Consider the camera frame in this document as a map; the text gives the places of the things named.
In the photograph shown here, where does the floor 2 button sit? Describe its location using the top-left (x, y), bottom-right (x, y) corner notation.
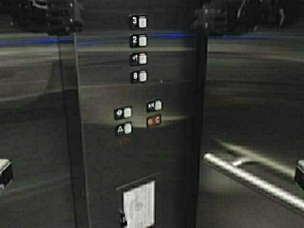
top-left (129, 34), bottom-right (148, 48)

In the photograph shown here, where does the floor 3 button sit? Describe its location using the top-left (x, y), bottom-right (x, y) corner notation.
top-left (129, 14), bottom-right (148, 30)

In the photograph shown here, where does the right elevator handrail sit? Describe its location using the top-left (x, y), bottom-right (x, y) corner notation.
top-left (203, 153), bottom-right (304, 215)

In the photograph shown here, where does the alarm bell button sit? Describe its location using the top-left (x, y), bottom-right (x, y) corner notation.
top-left (114, 122), bottom-right (133, 136)

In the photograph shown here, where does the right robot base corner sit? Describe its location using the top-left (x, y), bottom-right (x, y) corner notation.
top-left (294, 160), bottom-right (304, 189)

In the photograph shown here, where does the floor 1 button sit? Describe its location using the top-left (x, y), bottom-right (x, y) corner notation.
top-left (129, 52), bottom-right (148, 67)

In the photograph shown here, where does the red emergency sign plate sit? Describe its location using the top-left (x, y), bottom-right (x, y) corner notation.
top-left (146, 114), bottom-right (162, 128)

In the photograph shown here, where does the basement B button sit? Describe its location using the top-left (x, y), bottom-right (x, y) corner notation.
top-left (130, 69), bottom-right (148, 84)

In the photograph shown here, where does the door close button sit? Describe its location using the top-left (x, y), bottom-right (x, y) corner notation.
top-left (146, 99), bottom-right (163, 113)

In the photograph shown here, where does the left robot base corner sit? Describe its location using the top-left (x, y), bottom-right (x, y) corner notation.
top-left (0, 159), bottom-right (13, 191)

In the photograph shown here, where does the white certificate paper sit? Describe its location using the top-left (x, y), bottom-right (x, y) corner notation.
top-left (123, 181), bottom-right (155, 228)

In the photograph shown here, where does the door open button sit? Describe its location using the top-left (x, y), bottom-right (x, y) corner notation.
top-left (114, 106), bottom-right (133, 120)

